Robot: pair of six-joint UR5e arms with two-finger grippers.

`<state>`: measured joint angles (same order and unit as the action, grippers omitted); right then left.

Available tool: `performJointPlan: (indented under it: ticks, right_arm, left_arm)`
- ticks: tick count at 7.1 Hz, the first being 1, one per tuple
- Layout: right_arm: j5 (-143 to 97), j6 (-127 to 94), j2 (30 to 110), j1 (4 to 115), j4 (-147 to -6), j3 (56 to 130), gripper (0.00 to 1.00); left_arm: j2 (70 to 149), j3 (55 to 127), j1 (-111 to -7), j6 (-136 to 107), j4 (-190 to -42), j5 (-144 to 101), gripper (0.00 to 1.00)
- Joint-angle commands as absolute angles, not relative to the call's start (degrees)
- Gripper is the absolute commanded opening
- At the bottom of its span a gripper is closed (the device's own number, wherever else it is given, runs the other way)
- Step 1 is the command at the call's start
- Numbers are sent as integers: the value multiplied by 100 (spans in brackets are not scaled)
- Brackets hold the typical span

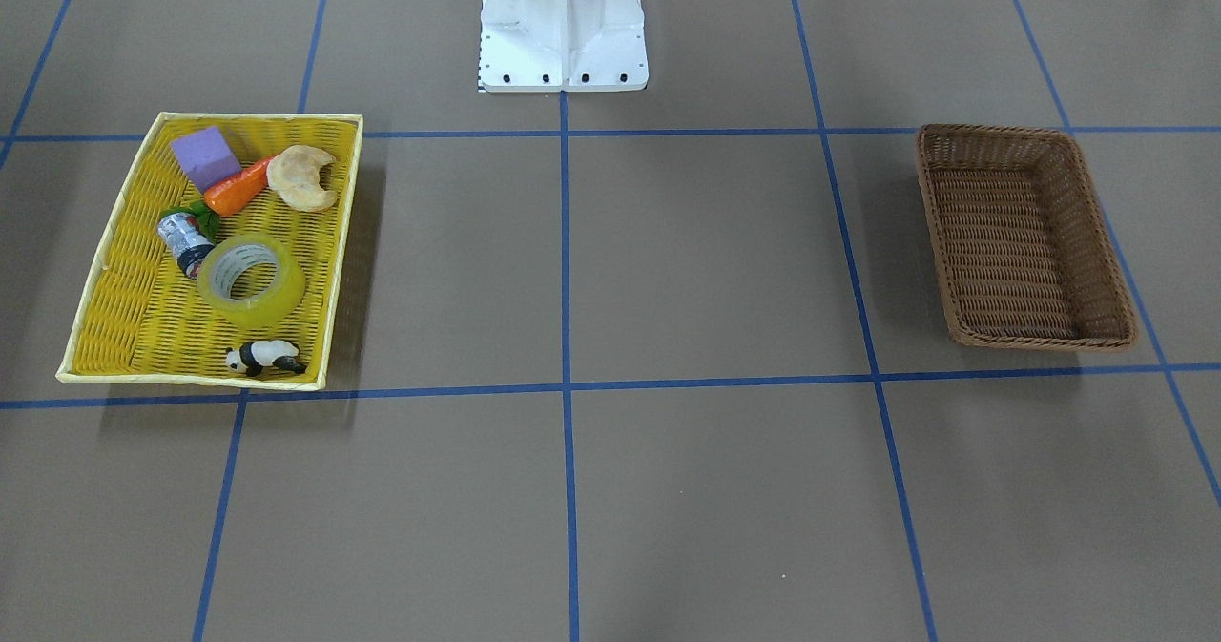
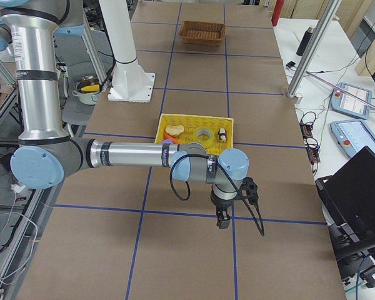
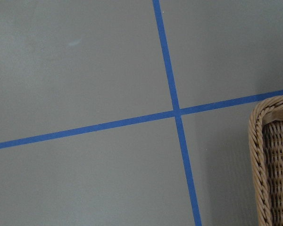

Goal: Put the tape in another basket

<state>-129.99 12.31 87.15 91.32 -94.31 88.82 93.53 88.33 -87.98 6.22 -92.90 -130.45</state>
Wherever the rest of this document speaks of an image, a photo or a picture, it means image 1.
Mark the panda figurine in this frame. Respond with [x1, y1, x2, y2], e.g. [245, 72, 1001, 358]
[225, 341, 308, 377]

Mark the yellow clear tape roll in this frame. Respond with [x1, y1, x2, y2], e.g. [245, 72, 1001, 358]
[197, 233, 306, 330]

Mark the orange toy carrot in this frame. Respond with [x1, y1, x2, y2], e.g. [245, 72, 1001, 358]
[201, 156, 274, 217]

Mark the purple foam block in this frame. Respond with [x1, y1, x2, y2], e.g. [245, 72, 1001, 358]
[170, 126, 241, 194]

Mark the brown wicker basket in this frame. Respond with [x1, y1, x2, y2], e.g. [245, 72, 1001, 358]
[916, 124, 1139, 352]

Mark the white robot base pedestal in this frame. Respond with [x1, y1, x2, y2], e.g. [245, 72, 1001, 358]
[477, 0, 650, 93]

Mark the toy croissant bread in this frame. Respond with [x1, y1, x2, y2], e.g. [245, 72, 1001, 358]
[266, 145, 339, 214]

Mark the yellow woven basket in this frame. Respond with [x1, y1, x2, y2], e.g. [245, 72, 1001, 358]
[56, 112, 363, 391]

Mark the small crushed can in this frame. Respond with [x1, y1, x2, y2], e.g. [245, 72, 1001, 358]
[156, 204, 219, 280]

